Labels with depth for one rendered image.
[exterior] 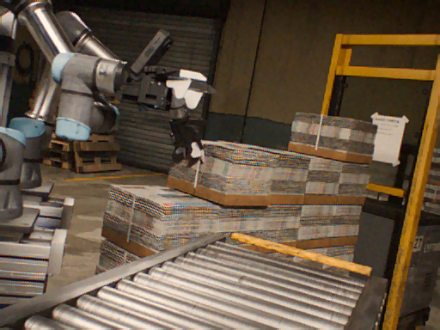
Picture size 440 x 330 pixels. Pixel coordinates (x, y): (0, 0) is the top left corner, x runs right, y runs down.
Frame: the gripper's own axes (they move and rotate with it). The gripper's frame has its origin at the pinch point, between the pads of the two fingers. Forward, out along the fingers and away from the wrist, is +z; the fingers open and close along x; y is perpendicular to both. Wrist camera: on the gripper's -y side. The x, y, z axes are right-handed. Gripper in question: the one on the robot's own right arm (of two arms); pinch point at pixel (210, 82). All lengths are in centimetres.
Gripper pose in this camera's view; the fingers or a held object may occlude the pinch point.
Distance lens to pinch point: 110.7
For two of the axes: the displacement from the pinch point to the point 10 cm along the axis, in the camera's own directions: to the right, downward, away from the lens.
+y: -2.0, 9.8, -0.4
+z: 9.6, 1.9, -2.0
